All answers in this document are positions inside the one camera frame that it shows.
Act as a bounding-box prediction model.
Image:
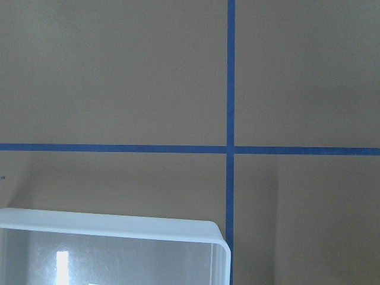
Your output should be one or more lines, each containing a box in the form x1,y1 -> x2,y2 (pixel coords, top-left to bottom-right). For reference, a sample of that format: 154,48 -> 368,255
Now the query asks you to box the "clear plastic storage box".
1,208 -> 231,284

